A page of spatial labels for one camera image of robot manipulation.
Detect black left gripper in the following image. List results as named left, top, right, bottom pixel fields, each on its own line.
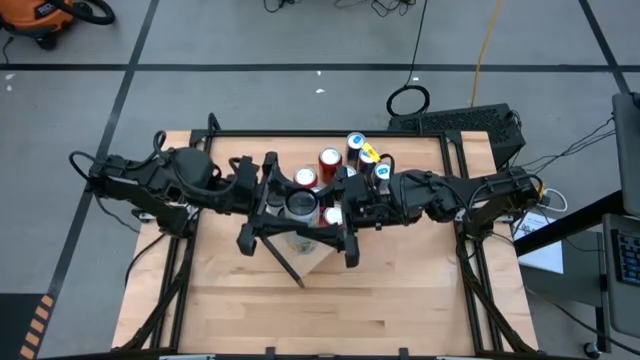
left=227, top=151, right=321, bottom=257

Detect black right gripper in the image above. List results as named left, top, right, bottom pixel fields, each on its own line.
left=299, top=172, right=401, bottom=269

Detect orange soda can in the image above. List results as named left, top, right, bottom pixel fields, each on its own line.
left=293, top=166, right=319, bottom=189

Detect wooden shelf black metal legs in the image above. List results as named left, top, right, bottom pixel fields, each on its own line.
left=252, top=137, right=405, bottom=289

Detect white paper sheet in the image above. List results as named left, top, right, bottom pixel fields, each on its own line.
left=512, top=212, right=565, bottom=275

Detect black metal beam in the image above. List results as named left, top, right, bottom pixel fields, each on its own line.
left=513, top=188, right=626, bottom=257

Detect black mat orange stripes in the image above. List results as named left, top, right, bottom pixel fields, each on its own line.
left=0, top=292, right=57, bottom=360

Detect grey console with keyboard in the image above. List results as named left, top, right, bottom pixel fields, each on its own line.
left=602, top=213, right=640, bottom=339

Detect orange shop vacuum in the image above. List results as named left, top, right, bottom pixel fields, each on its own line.
left=0, top=0, right=116, bottom=51

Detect black aluminium table frame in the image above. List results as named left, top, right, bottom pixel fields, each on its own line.
left=117, top=112, right=527, bottom=360

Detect black coiled cable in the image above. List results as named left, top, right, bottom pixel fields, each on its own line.
left=385, top=0, right=432, bottom=120

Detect yellow cable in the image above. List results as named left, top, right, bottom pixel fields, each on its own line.
left=469, top=0, right=505, bottom=109

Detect white cable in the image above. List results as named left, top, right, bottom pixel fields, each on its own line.
left=537, top=187, right=570, bottom=214

